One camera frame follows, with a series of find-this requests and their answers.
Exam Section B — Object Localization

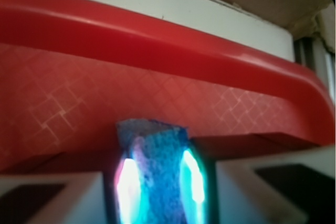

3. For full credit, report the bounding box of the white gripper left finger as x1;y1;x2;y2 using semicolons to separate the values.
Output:
1;155;141;223

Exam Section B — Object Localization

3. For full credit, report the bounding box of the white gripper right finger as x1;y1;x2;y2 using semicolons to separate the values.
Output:
182;145;335;223

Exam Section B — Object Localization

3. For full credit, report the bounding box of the blue sponge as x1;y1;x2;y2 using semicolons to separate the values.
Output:
116;119;188;223

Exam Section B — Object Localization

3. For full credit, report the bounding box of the red plastic tray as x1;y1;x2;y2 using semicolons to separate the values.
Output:
1;0;335;169

